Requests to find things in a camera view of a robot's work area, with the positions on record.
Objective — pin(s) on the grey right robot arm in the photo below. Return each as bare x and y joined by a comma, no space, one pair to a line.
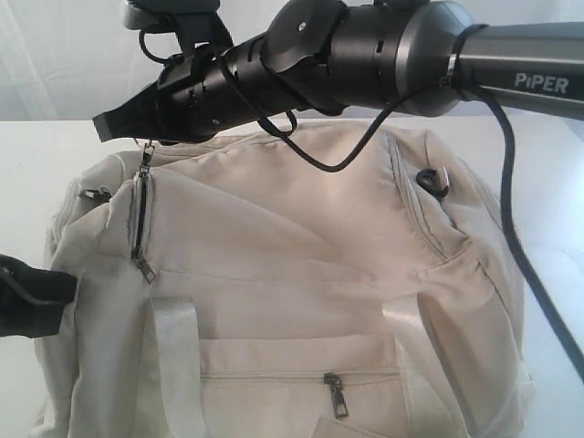
327,56

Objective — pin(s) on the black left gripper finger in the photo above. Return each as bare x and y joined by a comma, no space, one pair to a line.
33,300

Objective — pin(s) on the white sheer curtain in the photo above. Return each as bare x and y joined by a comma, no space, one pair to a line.
72,60

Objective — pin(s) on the beige duffel bag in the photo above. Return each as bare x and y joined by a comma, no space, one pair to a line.
230,289

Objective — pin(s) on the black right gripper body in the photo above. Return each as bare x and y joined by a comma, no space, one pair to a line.
192,101

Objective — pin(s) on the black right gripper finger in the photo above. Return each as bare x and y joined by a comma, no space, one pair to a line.
136,118

